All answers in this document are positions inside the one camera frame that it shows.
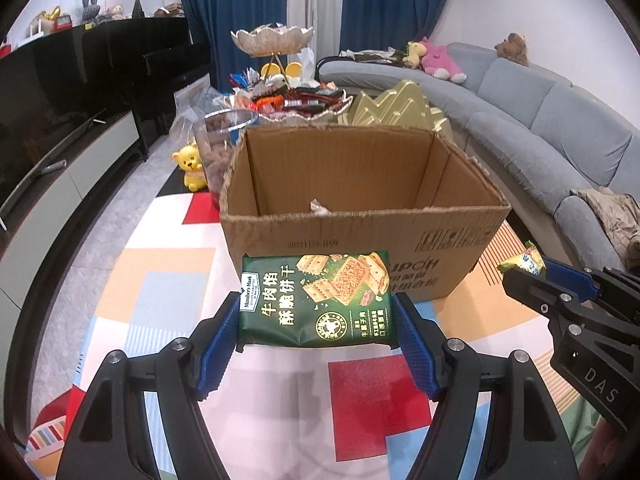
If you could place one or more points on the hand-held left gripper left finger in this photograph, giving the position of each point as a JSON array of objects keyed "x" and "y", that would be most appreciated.
[{"x": 217, "y": 345}]

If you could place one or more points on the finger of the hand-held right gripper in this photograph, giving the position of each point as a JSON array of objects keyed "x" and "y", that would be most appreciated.
[
  {"x": 530, "y": 287},
  {"x": 570, "y": 277}
]

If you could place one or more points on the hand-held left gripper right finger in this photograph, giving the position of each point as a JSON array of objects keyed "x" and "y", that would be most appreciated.
[{"x": 417, "y": 350}]

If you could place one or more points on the green yellow candy packet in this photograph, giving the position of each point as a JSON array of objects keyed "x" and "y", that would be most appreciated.
[{"x": 525, "y": 257}]

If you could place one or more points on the green cracker packet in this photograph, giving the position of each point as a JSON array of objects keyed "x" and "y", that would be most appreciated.
[{"x": 315, "y": 300}]

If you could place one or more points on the brown cardboard box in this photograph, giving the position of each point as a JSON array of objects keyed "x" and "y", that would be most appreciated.
[{"x": 325, "y": 240}]

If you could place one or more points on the person's right hand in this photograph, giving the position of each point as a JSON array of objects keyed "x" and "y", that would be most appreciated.
[{"x": 607, "y": 440}]

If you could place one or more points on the colourful patchwork tablecloth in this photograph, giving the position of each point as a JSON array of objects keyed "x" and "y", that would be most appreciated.
[{"x": 165, "y": 280}]

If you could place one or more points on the grey corner sofa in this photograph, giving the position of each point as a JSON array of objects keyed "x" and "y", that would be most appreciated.
[{"x": 550, "y": 125}]

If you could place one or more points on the yellow bear figure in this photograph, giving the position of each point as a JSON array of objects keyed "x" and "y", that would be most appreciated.
[{"x": 191, "y": 167}]

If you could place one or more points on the clear jar of nuts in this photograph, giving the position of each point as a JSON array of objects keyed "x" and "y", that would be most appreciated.
[{"x": 217, "y": 155}]

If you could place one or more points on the grey television cabinet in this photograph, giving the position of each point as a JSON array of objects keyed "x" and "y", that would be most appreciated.
[{"x": 85, "y": 180}]

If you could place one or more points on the gold gift box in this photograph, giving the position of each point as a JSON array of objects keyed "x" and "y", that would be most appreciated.
[{"x": 395, "y": 107}]

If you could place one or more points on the brown teddy bear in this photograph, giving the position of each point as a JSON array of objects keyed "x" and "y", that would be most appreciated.
[{"x": 512, "y": 49}]

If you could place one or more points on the clear plastic bag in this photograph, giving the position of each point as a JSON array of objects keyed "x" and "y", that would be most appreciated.
[{"x": 200, "y": 105}]

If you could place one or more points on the grey remote control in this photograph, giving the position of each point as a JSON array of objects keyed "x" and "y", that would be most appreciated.
[{"x": 54, "y": 166}]

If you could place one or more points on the pink plush toy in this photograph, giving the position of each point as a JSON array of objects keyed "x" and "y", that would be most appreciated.
[{"x": 440, "y": 60}]

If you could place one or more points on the snack tray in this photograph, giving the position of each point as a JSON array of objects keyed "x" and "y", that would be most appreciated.
[{"x": 300, "y": 102}]

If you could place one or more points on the yellow plush toy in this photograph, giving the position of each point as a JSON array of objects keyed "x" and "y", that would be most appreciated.
[{"x": 414, "y": 55}]

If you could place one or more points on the clutter of papers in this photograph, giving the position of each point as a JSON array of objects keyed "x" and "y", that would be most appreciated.
[{"x": 372, "y": 55}]

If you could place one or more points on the black upright piano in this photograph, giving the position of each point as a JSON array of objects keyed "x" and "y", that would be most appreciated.
[{"x": 160, "y": 70}]

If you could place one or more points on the white plastic bag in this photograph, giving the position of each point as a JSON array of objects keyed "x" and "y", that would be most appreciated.
[{"x": 308, "y": 66}]

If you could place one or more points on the black television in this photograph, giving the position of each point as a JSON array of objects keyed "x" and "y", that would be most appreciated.
[{"x": 45, "y": 95}]

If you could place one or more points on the white lotus bowl stand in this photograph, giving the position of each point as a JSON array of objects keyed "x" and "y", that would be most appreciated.
[{"x": 272, "y": 40}]

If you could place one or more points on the blue curtain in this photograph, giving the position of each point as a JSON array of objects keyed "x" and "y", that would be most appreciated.
[
  {"x": 230, "y": 10},
  {"x": 400, "y": 0}
]

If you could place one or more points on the brown ornament pile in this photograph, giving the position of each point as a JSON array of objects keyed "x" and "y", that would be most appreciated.
[{"x": 167, "y": 10}]

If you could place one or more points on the black cone ornament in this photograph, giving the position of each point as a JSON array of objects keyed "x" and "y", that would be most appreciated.
[{"x": 138, "y": 9}]

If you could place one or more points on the small plush toy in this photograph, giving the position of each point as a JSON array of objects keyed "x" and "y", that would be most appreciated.
[{"x": 115, "y": 13}]

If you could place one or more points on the grey sheer curtain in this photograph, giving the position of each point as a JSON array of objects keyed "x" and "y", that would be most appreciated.
[{"x": 316, "y": 0}]

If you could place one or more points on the small red box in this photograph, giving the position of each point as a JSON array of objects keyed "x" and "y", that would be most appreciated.
[{"x": 62, "y": 22}]

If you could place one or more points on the grey rabbit plush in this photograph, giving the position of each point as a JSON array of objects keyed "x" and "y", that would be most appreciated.
[{"x": 90, "y": 10}]

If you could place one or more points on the white router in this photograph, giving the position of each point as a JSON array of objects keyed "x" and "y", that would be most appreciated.
[{"x": 42, "y": 22}]

